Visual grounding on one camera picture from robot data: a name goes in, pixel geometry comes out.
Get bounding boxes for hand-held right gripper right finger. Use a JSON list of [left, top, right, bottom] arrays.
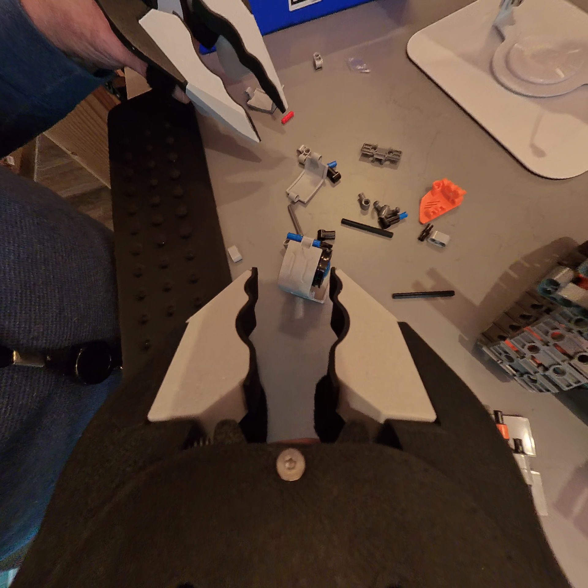
[[315, 268, 438, 424]]

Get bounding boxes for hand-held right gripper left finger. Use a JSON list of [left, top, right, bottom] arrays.
[[147, 268, 267, 423]]

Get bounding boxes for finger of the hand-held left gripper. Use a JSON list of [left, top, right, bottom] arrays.
[[190, 0, 289, 115], [138, 8, 263, 144]]

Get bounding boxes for grey black toy assembly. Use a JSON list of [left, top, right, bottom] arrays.
[[277, 231, 334, 307]]

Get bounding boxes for person's left forearm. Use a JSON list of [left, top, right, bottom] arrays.
[[0, 0, 118, 159]]

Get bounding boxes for person's left hand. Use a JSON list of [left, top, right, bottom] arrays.
[[25, 0, 193, 105]]

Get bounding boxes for blue plastic bin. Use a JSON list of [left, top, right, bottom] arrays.
[[249, 0, 383, 36]]

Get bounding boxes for grey curved toy piece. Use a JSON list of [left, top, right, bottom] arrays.
[[245, 86, 277, 114]]

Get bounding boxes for long black toy axle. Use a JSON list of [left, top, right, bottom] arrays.
[[391, 289, 456, 301]]

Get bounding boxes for black dimpled armrest pad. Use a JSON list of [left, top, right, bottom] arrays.
[[107, 89, 233, 368]]

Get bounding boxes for dark grey connector blue pin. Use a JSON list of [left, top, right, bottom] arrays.
[[372, 200, 409, 230]]

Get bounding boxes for printed parts card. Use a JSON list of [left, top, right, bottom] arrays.
[[491, 408, 551, 522]]

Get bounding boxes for grey orange tracked toy robot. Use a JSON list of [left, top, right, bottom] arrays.
[[474, 236, 588, 394]]

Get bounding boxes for orange toy panel piece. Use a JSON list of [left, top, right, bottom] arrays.
[[418, 178, 468, 226]]

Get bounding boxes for person's blue sweater torso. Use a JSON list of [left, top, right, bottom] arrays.
[[0, 165, 125, 570]]

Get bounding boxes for white wooden book stand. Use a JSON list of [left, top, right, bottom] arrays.
[[405, 0, 588, 181]]

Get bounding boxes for black strap round buckle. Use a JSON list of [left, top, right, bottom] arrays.
[[0, 341, 124, 386]]

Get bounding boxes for dark grey toy frame piece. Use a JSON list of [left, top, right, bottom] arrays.
[[359, 142, 404, 168]]

